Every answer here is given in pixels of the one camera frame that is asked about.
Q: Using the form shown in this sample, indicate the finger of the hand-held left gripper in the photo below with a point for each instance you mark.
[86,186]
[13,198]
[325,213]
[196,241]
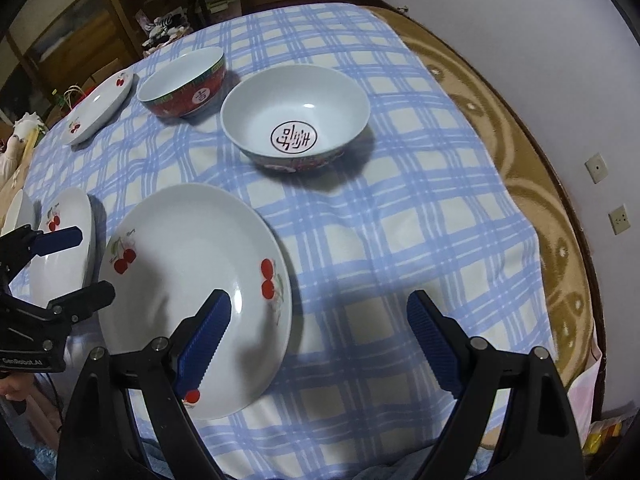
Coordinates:
[57,240]
[85,300]

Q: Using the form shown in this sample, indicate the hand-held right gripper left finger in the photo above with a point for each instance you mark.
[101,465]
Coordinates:
[205,340]

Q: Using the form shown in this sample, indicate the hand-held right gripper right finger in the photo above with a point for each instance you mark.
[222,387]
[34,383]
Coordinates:
[435,345]

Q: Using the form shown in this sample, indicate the white cherry print plate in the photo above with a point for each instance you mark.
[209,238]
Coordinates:
[100,105]
[190,240]
[70,215]

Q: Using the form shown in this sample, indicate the red patterned bowl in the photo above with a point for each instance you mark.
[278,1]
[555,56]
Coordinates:
[200,92]

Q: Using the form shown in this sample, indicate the white bowl with red emblem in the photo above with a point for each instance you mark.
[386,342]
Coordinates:
[300,95]

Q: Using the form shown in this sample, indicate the white and pink plush toy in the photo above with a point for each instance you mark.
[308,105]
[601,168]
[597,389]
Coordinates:
[10,157]

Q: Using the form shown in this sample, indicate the white fluffy plush toy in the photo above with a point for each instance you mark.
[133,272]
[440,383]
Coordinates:
[29,124]

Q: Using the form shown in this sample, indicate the blue fleece towel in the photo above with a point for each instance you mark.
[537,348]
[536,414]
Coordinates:
[487,462]

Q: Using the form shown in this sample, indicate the blue checked cloth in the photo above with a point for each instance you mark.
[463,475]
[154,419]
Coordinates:
[400,210]

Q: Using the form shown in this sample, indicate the wooden glass door cabinet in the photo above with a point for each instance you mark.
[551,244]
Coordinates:
[75,25]

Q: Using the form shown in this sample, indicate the woven basket with socks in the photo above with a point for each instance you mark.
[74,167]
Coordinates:
[165,30]

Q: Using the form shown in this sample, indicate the black stand table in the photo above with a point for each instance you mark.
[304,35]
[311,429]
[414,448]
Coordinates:
[210,0]

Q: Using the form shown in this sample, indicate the beige wall socket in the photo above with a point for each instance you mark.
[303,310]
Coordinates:
[597,168]
[619,219]

